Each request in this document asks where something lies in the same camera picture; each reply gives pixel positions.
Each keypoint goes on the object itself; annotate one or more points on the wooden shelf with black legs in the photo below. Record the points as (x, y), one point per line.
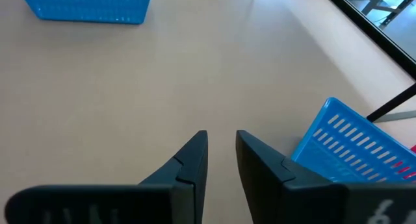
(396, 102)

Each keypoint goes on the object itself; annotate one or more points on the black aluminium table frame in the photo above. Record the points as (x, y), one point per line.
(373, 31)

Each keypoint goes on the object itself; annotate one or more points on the blue perforated plastic basket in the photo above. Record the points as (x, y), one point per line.
(87, 6)
(308, 156)

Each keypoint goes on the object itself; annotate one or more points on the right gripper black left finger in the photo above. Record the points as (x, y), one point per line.
(182, 191)

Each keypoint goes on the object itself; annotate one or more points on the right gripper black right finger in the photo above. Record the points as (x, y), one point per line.
(269, 191)

